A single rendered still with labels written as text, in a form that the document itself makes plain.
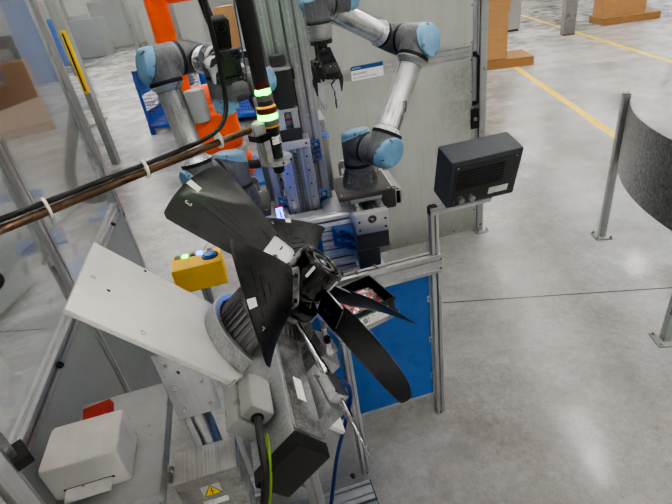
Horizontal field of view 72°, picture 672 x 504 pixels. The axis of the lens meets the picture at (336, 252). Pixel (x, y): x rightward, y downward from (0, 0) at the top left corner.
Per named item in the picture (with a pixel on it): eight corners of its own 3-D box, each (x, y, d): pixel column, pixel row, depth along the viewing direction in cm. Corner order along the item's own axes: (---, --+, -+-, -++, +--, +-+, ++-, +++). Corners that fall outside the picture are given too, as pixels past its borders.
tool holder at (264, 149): (270, 172, 100) (260, 127, 95) (249, 168, 105) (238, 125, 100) (299, 158, 106) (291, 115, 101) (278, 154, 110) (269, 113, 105)
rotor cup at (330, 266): (280, 313, 103) (318, 270, 100) (257, 271, 112) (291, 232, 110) (321, 327, 113) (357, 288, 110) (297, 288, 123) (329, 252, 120)
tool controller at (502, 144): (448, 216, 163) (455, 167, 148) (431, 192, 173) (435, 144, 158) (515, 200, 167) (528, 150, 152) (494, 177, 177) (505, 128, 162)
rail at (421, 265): (203, 335, 163) (197, 317, 159) (203, 328, 167) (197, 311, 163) (442, 272, 177) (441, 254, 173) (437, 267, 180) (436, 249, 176)
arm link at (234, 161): (258, 180, 187) (250, 147, 180) (229, 192, 179) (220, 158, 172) (242, 174, 195) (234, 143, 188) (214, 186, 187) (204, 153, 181)
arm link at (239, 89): (254, 106, 143) (246, 68, 137) (223, 116, 137) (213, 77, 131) (240, 104, 148) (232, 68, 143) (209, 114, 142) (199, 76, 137)
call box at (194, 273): (180, 299, 151) (170, 272, 146) (181, 282, 160) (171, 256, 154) (229, 286, 153) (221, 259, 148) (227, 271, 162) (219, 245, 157)
